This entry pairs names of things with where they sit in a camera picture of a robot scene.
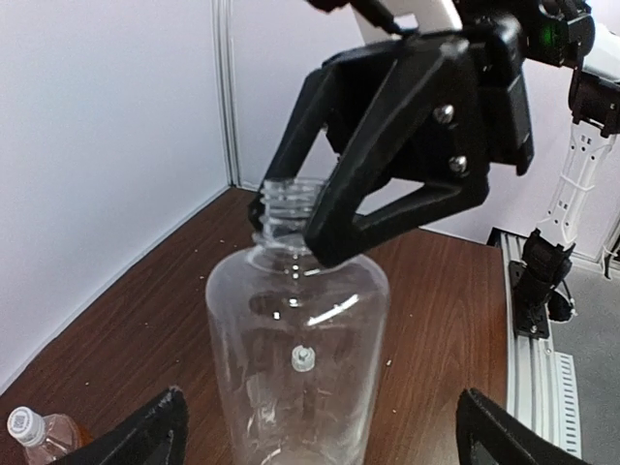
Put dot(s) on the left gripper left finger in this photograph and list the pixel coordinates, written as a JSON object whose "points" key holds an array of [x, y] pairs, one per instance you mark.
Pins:
{"points": [[155, 433]]}

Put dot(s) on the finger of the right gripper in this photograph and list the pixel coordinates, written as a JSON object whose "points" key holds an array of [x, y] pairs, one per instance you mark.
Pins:
{"points": [[322, 92]]}

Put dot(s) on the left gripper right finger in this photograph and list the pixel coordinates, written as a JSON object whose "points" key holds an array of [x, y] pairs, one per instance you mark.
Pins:
{"points": [[488, 434]]}

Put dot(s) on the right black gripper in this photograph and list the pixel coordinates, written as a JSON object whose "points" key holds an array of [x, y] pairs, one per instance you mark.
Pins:
{"points": [[412, 146]]}

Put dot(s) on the amber tea bottle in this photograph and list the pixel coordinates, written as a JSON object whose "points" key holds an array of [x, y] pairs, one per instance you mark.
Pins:
{"points": [[63, 436]]}

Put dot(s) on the white tea bottle cap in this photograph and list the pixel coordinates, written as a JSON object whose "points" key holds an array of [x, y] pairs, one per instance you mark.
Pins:
{"points": [[26, 426]]}

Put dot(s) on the clear plastic bottle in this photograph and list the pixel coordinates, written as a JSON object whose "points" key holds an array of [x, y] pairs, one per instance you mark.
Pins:
{"points": [[263, 301]]}

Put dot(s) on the white flip bottle cap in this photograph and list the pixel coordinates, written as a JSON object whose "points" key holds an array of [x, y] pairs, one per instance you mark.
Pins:
{"points": [[303, 359]]}

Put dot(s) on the front aluminium rail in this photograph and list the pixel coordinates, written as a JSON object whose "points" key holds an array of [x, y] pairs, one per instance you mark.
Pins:
{"points": [[541, 384]]}

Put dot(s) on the left aluminium frame post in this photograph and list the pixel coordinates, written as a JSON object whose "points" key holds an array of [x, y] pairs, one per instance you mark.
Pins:
{"points": [[222, 15]]}

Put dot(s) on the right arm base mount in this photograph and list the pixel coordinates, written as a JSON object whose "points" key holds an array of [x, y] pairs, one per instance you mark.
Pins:
{"points": [[538, 287]]}

